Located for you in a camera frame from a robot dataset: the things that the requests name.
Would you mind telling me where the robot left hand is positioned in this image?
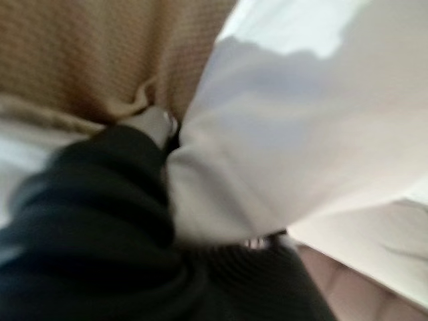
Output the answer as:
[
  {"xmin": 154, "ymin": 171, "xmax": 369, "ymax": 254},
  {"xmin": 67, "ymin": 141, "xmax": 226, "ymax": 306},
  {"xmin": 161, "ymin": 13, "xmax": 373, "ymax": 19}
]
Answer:
[{"xmin": 0, "ymin": 106, "xmax": 336, "ymax": 321}]

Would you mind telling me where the white duvet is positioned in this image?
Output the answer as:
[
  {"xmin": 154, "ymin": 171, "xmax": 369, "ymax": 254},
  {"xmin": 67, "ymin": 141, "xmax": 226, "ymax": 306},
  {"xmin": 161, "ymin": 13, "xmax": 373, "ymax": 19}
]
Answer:
[{"xmin": 166, "ymin": 0, "xmax": 428, "ymax": 304}]

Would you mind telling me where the white bed sheet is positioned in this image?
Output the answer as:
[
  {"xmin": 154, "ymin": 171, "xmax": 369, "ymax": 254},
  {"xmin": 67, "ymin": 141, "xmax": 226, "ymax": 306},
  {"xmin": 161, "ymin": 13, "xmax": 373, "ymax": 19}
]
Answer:
[{"xmin": 0, "ymin": 122, "xmax": 78, "ymax": 229}]

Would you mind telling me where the large beige pillow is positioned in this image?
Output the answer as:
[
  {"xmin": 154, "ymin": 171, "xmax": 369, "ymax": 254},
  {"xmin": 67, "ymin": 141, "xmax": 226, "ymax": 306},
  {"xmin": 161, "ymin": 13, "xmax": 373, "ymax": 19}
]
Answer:
[{"xmin": 0, "ymin": 0, "xmax": 237, "ymax": 135}]

